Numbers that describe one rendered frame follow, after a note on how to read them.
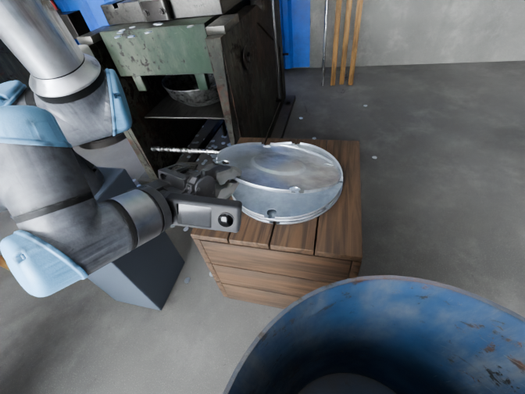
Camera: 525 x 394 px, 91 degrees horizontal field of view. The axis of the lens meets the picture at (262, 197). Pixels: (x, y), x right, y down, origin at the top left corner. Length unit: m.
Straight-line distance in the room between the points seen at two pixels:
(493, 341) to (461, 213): 0.78
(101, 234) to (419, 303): 0.42
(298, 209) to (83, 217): 0.41
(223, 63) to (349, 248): 0.65
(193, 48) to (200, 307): 0.84
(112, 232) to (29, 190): 0.09
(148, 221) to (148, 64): 0.80
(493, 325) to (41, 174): 0.54
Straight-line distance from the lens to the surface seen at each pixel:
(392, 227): 1.08
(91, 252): 0.35
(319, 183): 0.55
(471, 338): 0.50
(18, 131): 0.35
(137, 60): 1.12
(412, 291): 0.43
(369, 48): 2.35
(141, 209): 0.37
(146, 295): 0.88
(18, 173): 0.35
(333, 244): 0.56
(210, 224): 0.40
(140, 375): 0.94
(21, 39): 0.53
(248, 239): 0.58
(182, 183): 0.43
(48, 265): 0.34
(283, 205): 0.60
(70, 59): 0.55
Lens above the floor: 0.81
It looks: 45 degrees down
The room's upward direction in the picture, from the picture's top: 10 degrees counter-clockwise
